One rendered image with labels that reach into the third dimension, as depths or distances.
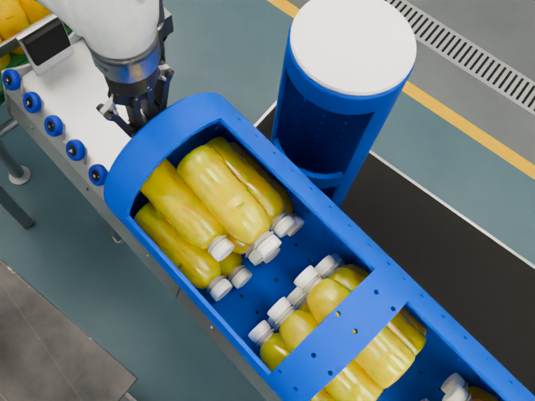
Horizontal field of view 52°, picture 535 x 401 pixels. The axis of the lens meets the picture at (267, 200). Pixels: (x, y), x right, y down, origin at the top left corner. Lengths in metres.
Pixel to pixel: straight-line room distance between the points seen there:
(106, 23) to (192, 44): 1.88
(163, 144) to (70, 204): 1.38
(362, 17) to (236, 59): 1.25
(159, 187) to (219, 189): 0.11
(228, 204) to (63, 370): 0.40
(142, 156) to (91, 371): 0.37
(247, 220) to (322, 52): 0.49
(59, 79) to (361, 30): 0.68
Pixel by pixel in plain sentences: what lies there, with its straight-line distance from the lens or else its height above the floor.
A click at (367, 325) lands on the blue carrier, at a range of 0.79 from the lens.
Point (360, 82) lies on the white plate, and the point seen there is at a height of 1.04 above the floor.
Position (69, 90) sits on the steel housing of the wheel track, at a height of 0.93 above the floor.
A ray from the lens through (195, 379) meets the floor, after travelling 1.99.
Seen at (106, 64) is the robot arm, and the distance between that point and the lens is 0.73.
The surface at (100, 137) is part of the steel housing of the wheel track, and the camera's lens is 1.24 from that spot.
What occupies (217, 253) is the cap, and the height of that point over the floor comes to 1.13.
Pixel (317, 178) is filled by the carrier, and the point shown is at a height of 0.62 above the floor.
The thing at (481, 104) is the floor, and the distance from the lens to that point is 2.61.
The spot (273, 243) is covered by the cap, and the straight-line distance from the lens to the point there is 0.86.
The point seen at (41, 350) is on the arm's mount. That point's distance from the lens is 1.03.
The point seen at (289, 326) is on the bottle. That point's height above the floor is 1.14.
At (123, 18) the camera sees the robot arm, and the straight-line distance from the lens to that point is 0.65.
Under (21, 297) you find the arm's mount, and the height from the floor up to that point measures 1.01.
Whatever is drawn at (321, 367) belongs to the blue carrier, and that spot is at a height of 1.21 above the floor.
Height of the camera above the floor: 1.99
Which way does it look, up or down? 67 degrees down
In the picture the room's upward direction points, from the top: 11 degrees clockwise
